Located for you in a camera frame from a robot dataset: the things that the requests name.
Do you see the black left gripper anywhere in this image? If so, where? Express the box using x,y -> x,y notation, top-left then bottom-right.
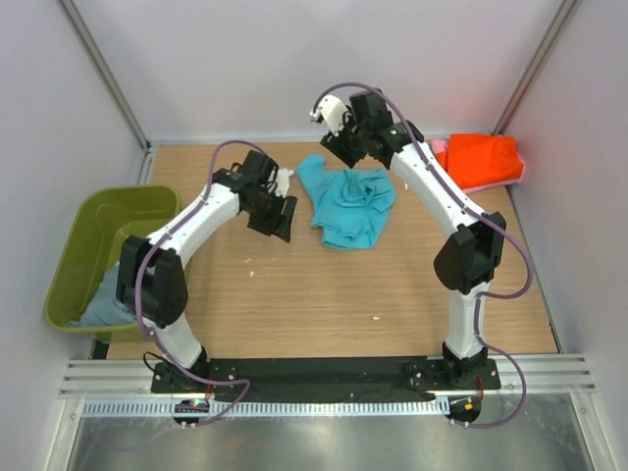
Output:
243,188 -> 295,241

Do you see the teal t shirt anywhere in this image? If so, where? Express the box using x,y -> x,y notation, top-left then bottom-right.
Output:
296,154 -> 396,250

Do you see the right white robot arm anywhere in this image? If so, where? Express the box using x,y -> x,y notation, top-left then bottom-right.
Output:
310,88 -> 505,389

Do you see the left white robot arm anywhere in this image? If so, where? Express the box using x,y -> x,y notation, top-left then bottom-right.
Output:
115,148 -> 297,393

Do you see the white scraps left centre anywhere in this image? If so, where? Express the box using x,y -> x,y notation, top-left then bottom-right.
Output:
244,258 -> 255,278

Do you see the folded pink t shirt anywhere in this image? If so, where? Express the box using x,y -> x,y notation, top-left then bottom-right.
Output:
430,137 -> 529,195

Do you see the folded orange t shirt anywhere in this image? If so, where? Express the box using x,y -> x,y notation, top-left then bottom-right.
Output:
435,133 -> 523,192

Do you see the olive green plastic bin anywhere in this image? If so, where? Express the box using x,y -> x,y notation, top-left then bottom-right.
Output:
43,184 -> 182,342

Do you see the grey blue t shirt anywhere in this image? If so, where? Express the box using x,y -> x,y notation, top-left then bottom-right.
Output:
68,262 -> 136,328

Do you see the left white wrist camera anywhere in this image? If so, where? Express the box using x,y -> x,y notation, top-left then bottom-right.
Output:
274,168 -> 294,197

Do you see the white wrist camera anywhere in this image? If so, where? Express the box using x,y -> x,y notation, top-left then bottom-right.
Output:
309,94 -> 350,137
274,168 -> 294,197

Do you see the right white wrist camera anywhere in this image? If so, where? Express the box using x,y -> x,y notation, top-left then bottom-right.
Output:
309,94 -> 350,137

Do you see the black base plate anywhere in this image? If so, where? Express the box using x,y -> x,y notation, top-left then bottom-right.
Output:
149,355 -> 502,404

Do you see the white slotted cable duct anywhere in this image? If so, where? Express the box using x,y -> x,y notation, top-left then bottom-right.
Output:
82,396 -> 449,419

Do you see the right aluminium corner post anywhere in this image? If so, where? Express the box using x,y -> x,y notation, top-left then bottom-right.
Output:
492,0 -> 583,135

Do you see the aluminium corner post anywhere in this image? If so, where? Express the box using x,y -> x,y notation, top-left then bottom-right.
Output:
492,0 -> 583,135
57,0 -> 150,153

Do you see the aluminium frame rail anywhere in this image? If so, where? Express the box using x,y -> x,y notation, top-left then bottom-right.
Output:
60,354 -> 595,403

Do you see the left aluminium corner post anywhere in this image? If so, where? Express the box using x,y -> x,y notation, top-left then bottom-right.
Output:
57,0 -> 150,153

